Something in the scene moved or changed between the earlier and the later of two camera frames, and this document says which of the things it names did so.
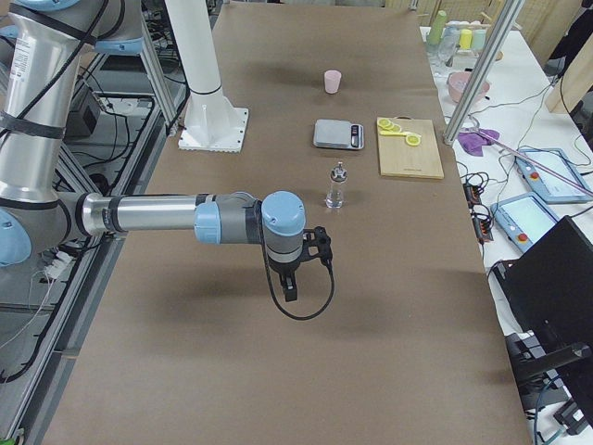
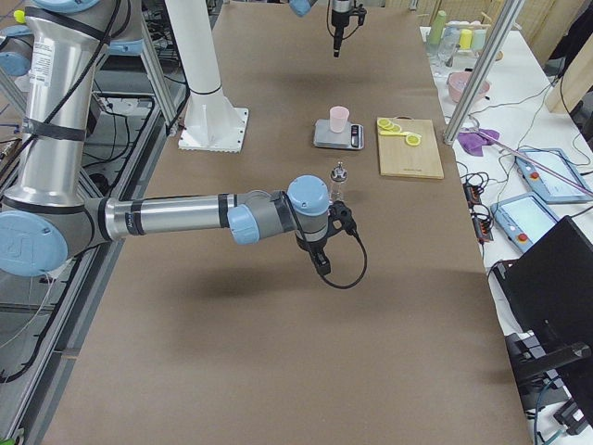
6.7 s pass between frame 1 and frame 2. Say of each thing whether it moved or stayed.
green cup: stayed
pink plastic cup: moved
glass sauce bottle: stayed
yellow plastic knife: stayed
